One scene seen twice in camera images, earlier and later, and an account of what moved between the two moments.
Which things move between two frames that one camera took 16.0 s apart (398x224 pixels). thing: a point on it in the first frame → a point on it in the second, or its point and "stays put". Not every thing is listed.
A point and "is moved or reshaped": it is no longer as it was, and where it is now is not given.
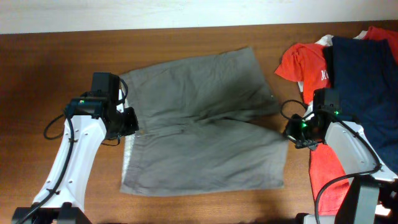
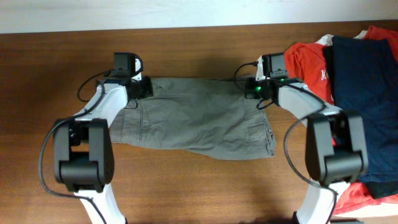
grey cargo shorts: (206, 123) is moved or reshaped
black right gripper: (300, 140) → (250, 88)
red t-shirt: (306, 63) stays put
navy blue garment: (365, 73) stays put
